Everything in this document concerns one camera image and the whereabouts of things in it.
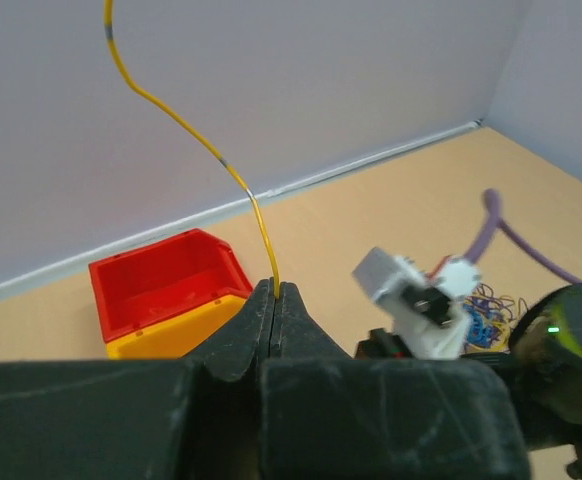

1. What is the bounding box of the wire bundle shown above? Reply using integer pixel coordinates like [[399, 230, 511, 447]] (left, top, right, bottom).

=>
[[458, 283, 535, 356]]

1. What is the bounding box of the yellow wire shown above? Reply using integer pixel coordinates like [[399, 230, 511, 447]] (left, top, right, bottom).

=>
[[103, 0, 280, 295]]

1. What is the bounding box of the red plastic bin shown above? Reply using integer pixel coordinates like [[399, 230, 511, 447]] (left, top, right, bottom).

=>
[[89, 229, 253, 343]]

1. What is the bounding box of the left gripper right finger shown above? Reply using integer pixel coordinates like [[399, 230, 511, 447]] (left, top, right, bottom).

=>
[[258, 282, 532, 480]]

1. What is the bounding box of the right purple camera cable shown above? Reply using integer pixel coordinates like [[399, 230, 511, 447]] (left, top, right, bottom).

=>
[[463, 188, 582, 286]]

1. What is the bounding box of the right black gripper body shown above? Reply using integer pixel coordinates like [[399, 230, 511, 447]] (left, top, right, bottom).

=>
[[354, 328, 516, 370]]

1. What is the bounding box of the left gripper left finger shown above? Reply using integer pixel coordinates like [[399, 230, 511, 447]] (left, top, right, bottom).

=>
[[0, 281, 274, 479]]

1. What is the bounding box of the yellow plastic bin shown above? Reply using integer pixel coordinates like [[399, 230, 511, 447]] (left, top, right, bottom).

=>
[[106, 295, 246, 360]]

